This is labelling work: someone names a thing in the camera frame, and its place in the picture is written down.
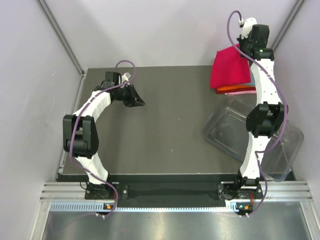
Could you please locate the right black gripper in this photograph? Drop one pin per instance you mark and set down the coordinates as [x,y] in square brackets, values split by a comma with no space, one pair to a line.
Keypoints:
[240,40]

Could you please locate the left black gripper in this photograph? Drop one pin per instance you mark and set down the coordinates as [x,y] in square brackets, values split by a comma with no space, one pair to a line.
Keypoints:
[137,101]

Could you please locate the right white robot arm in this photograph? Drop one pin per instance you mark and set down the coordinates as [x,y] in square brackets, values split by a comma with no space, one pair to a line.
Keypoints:
[270,111]

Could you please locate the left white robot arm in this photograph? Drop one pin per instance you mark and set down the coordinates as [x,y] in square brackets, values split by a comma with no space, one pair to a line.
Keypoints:
[80,135]

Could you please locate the folded blue t shirt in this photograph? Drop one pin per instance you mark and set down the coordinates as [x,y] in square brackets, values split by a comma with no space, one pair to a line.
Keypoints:
[252,81]

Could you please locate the folded pink t shirt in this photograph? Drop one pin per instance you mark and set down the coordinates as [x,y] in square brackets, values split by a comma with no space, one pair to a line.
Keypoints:
[245,92]

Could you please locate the folded orange t shirt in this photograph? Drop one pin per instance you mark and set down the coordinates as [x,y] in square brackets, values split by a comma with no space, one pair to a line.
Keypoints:
[234,88]

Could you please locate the folded dark red t shirt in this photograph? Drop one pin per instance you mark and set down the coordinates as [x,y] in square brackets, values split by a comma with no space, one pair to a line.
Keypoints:
[236,91]

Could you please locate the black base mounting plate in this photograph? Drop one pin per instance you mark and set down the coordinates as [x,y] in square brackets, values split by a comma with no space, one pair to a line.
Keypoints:
[211,186]

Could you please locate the right aluminium frame post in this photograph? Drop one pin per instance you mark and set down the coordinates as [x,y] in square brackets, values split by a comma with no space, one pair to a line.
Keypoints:
[280,16]

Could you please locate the aluminium frame post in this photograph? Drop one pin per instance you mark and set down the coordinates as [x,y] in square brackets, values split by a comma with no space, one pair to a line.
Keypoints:
[43,5]
[280,16]

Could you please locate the left aluminium frame post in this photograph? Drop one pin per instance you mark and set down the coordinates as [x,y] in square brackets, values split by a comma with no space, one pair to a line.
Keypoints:
[43,5]

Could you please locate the slotted grey cable duct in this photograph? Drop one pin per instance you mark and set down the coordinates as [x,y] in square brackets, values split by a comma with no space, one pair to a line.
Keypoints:
[105,207]

